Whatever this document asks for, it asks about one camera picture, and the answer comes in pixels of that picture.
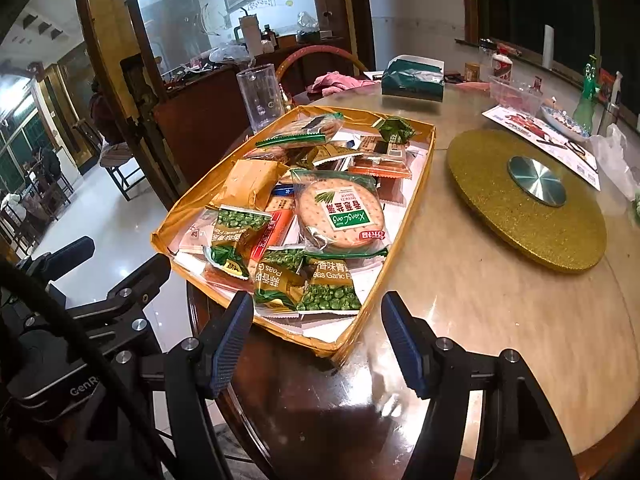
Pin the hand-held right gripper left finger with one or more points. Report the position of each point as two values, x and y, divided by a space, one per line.
230 345

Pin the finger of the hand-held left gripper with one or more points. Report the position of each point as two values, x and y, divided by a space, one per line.
140 280
65 257

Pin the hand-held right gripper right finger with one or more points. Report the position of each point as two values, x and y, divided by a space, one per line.
405 345

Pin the yellow taped cardboard tray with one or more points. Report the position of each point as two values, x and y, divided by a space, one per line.
340 332

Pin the white fruit-print snack packet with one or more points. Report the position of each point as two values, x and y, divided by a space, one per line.
195 235

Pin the green pea snack packet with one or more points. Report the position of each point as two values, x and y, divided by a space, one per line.
330 290
235 240
275 280

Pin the orange cracker packet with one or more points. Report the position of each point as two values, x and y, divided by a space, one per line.
272 232

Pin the round cracker packet green label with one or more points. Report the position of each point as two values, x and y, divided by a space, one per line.
340 210

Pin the blue-label cracker packet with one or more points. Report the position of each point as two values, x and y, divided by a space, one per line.
281 201

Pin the orange white snack packet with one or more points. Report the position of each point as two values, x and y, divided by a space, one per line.
380 166

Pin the green yellow snack packet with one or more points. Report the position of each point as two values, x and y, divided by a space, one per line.
335 155

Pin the green foil snack packet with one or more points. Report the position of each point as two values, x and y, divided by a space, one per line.
395 130

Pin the brown sesame cracker packet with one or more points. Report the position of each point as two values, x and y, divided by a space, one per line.
305 130

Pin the metal folding chair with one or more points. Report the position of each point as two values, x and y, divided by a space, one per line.
120 165

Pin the wooden sideboard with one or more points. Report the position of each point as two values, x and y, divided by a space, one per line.
200 120

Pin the golden round turntable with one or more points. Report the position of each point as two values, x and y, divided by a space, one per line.
525 220

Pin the clear glass mug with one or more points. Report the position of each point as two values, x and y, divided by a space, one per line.
260 100

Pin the clear plastic bag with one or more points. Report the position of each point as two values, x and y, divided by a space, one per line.
227 55

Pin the printed leaflet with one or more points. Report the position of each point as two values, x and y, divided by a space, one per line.
525 127

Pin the green tissue box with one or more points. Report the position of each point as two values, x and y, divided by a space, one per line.
412 80

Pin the pink cloth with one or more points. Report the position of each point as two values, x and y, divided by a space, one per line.
335 84

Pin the clear plastic bowl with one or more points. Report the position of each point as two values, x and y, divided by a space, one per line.
515 97

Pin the blue white plate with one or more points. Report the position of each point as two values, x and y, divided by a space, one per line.
565 122

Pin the white plastic bag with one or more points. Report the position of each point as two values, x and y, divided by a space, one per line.
612 160

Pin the yellow lidded jar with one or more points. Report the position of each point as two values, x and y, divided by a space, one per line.
472 71

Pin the white jar red label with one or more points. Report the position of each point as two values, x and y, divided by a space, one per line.
501 69

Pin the red round-back chair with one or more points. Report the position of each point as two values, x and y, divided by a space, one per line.
320 49

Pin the green plastic bottle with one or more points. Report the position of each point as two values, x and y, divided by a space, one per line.
586 105

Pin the clear wrapped ornament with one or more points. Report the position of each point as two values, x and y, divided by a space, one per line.
307 21

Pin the white spray bottle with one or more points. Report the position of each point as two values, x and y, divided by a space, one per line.
615 91

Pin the white paper towel roll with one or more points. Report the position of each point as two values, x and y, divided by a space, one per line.
548 47

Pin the red carton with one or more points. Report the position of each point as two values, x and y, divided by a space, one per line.
605 82

